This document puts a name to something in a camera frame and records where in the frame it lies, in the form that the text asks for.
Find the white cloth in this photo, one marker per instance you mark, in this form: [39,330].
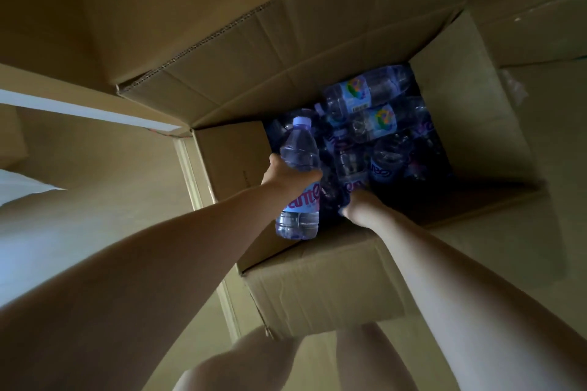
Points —
[23,185]

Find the white trim strip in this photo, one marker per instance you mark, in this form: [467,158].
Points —
[82,110]

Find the clear water bottle purple cap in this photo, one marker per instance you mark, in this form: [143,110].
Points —
[300,148]

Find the person's right fingers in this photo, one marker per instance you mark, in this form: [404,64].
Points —
[348,206]

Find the person's right forearm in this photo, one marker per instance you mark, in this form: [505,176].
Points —
[477,308]

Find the pile of plastic water bottles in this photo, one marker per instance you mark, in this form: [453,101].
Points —
[380,129]

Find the person's left hand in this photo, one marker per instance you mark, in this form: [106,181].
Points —
[282,182]

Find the person's right hand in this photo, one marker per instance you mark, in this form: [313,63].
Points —
[364,209]

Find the person's leg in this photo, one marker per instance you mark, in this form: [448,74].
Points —
[371,358]
[243,365]

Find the large brown cardboard box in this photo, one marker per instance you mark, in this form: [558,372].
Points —
[321,280]

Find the person's left leg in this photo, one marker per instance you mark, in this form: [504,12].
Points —
[243,365]

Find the person's left thumb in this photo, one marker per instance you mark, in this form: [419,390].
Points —
[306,176]

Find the person's right leg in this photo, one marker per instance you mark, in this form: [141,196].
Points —
[371,358]

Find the person's left forearm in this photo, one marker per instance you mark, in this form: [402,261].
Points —
[137,285]

